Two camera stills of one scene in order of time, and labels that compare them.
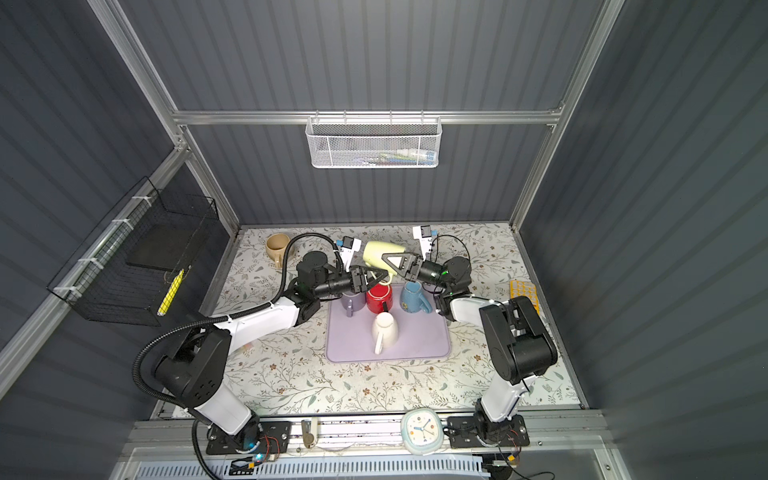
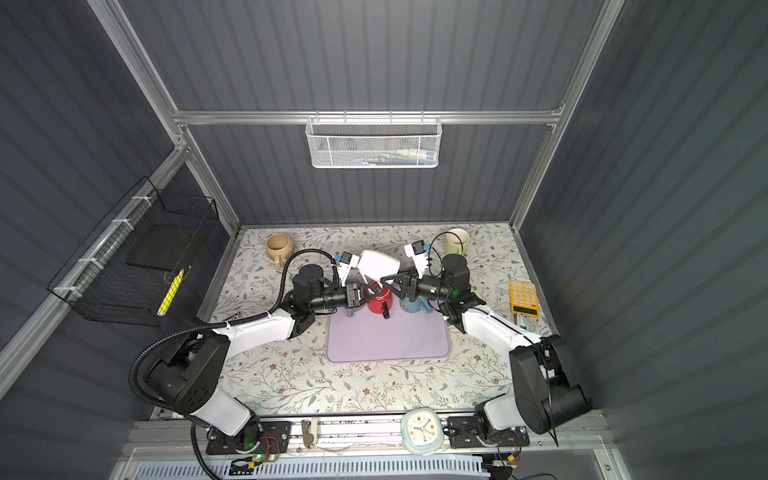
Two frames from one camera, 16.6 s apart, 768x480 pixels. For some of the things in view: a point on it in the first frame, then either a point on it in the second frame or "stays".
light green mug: [372, 256] → [455, 245]
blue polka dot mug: [412, 299] stays
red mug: [377, 295] stays
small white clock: [422, 431] stays
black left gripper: [358, 279] → [352, 295]
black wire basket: [128, 270] stays
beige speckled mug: [276, 245] stays
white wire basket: [374, 141] stays
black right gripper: [414, 269] → [408, 290]
